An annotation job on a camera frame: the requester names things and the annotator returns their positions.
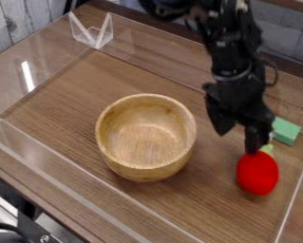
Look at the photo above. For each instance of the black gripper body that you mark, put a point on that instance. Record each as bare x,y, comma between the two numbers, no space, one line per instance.
242,98

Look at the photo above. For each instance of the clear acrylic tray enclosure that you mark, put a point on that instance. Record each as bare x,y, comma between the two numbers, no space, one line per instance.
61,76

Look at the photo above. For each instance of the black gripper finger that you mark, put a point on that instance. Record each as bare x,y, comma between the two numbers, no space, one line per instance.
257,136
222,119

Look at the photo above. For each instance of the wooden bowl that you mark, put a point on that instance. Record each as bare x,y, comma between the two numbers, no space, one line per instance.
146,134

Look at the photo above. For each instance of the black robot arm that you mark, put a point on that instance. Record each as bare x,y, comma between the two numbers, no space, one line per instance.
232,38

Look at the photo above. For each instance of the red plush fruit green leaf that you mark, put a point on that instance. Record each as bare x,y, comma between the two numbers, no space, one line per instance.
258,171

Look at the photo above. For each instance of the black camera mount with cable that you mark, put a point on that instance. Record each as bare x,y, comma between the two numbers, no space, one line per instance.
19,229

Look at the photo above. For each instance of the green rectangular block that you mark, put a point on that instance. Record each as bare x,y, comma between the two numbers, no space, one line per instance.
285,131

